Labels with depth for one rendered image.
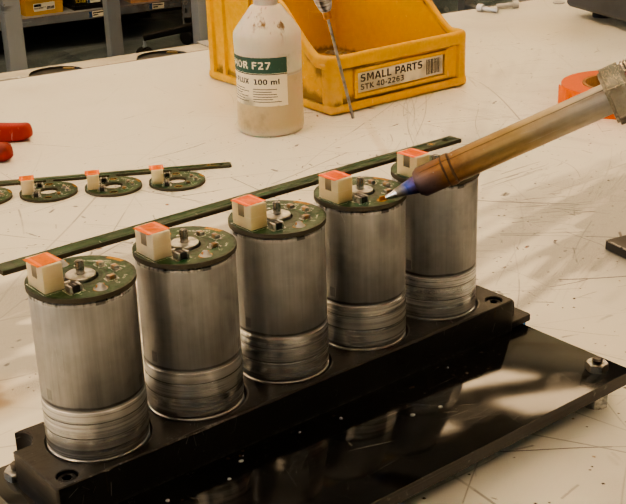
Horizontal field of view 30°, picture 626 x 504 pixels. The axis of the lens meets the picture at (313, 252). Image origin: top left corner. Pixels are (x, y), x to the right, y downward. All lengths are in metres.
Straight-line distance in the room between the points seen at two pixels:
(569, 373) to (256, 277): 0.09
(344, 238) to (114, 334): 0.07
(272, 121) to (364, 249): 0.28
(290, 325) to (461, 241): 0.06
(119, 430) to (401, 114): 0.37
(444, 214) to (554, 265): 0.11
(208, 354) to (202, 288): 0.02
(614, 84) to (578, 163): 0.25
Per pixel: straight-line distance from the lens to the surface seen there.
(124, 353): 0.27
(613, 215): 0.48
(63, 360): 0.27
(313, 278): 0.29
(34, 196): 0.52
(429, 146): 0.35
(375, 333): 0.32
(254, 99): 0.58
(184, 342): 0.28
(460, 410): 0.31
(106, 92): 0.69
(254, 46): 0.57
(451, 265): 0.33
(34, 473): 0.28
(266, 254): 0.29
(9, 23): 2.72
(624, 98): 0.30
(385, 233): 0.31
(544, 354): 0.34
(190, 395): 0.29
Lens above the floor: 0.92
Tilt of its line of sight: 22 degrees down
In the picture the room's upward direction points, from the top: 2 degrees counter-clockwise
